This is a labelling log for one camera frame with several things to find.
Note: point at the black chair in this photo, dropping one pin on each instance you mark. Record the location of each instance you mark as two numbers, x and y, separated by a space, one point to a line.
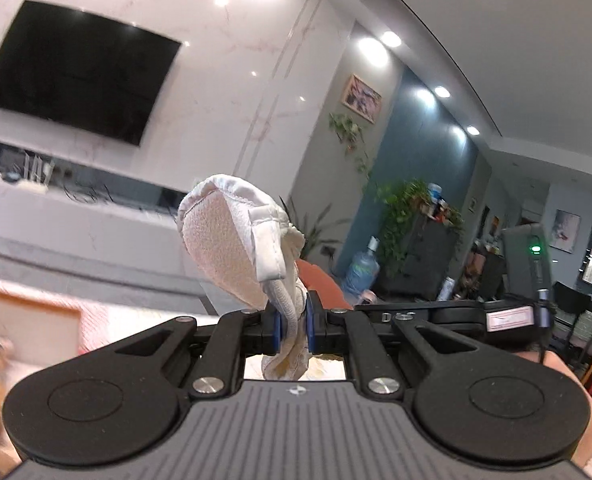
573 305

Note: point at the pale wall painting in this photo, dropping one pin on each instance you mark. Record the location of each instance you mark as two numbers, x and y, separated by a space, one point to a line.
566 230

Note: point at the white slipper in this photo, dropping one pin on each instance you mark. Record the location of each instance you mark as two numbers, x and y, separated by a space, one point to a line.
220 245

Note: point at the blue water jug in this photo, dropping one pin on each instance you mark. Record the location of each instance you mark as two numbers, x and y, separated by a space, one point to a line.
361 272

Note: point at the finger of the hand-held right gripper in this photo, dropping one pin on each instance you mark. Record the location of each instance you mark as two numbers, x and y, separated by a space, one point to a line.
411 310

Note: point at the dark cabinet with plants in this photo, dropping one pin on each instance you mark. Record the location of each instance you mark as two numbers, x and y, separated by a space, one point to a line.
406 210

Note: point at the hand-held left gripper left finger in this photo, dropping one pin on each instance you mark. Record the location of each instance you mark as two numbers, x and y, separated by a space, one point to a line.
277 332

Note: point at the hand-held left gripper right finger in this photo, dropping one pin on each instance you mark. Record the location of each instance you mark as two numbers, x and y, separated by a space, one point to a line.
312 330

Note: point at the hanging vine plant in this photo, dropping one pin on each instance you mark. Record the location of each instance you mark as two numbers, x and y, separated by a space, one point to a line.
348 135

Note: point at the long white television console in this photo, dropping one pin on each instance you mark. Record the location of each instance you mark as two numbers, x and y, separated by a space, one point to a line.
85 230

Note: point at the long-leaf potted plant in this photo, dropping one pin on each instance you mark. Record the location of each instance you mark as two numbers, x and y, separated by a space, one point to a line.
316 232

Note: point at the person's right forearm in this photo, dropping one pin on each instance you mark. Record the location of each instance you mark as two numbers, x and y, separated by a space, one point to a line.
586 390

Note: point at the black wall television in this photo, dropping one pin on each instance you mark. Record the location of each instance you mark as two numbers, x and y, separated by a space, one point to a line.
75 67

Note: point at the framed wall picture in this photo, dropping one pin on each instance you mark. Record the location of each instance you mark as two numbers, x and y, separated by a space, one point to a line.
361 98

